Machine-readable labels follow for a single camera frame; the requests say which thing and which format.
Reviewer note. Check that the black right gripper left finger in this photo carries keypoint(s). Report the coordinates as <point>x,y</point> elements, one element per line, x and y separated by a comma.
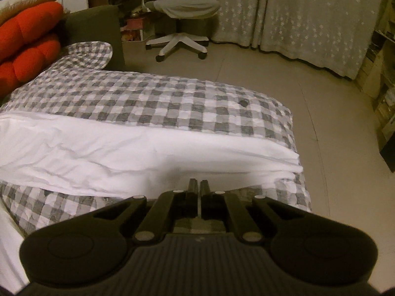
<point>166,210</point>

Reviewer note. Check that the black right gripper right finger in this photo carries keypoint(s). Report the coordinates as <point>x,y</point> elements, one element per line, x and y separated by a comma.
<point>227,207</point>

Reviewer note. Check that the white knit garment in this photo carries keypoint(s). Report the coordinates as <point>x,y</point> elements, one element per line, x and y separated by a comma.
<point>83,157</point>

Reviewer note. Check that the dark green sofa armrest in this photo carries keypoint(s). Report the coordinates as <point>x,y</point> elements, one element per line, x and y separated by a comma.
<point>94,24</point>

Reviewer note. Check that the wooden shelf unit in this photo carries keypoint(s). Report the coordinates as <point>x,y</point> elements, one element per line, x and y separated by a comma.
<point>376,79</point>

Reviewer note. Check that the white swivel office chair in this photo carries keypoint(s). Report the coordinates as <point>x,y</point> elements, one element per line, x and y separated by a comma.
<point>180,10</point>

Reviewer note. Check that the lower red puffy cushion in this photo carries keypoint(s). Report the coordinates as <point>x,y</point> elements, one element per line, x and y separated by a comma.
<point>29,63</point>

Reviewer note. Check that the red puffy cushion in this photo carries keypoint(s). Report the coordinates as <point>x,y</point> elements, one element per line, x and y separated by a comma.
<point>28,26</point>
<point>29,63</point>

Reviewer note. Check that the grey star pattern curtain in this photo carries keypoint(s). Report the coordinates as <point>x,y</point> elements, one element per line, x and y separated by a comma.
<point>331,34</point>

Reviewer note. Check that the upper red puffy cushion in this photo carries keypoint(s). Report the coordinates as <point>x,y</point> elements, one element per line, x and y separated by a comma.
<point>28,26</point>

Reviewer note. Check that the cream pillow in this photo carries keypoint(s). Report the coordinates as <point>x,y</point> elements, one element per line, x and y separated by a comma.
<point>10,8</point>

